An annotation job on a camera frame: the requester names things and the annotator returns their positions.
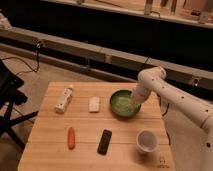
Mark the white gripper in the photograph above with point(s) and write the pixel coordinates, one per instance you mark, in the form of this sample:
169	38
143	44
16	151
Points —
137	99

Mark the green ceramic bowl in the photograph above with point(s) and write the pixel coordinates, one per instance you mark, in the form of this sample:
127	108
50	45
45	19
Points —
120	104

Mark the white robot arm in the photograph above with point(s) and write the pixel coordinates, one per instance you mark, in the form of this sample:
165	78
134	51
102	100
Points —
198	111

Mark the white rectangular block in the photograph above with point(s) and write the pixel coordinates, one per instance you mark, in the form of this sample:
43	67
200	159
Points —
94	104

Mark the black remote control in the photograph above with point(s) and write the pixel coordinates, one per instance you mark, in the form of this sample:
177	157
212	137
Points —
104	142

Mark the white bottle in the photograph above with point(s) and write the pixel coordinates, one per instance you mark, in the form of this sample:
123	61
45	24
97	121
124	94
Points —
63	100

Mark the orange carrot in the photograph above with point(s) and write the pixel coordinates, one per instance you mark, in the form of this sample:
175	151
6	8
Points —
71	138

